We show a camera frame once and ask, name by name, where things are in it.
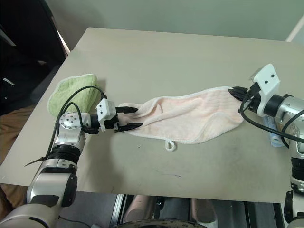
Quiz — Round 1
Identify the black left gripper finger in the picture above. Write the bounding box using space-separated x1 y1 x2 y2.
115 106 139 114
114 123 143 133

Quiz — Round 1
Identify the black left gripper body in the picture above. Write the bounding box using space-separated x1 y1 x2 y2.
104 113 121 133

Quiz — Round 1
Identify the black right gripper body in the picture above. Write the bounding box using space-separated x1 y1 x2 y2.
244 82 262 112

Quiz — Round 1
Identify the pale pink towel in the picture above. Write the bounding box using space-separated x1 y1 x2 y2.
118 86 244 152

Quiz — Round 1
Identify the folded light blue towel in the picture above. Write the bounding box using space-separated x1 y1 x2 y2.
263 115 289 148

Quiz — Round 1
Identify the folded green towel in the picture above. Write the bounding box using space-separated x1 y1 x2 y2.
47 74 105 118

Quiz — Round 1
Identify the pinkish rounded shape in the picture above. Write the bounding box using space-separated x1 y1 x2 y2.
124 195 155 223
190 198 217 224

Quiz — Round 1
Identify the black perforated curved rim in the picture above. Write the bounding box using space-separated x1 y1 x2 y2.
115 218 208 228

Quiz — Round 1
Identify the person in dark jacket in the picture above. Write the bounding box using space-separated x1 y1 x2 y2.
0 0 69 211

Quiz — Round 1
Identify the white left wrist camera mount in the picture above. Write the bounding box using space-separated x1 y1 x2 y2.
95 99 117 132

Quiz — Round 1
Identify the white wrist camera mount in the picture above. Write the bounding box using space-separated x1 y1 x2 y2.
248 63 282 117
95 99 117 132

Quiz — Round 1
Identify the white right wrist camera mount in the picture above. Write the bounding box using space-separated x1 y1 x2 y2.
248 63 282 117

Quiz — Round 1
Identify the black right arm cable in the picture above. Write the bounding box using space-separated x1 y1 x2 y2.
240 89 304 143

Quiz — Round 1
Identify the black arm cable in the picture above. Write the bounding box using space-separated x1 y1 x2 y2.
46 85 106 160
240 89 304 143

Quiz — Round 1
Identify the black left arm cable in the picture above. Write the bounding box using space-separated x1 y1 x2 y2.
46 85 106 160

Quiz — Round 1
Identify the white wall trim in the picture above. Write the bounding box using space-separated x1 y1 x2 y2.
285 18 304 42

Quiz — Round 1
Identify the aluminium frame profile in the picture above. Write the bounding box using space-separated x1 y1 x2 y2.
111 194 127 224

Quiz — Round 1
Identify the black cable tie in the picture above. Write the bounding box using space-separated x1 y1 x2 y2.
23 155 52 167

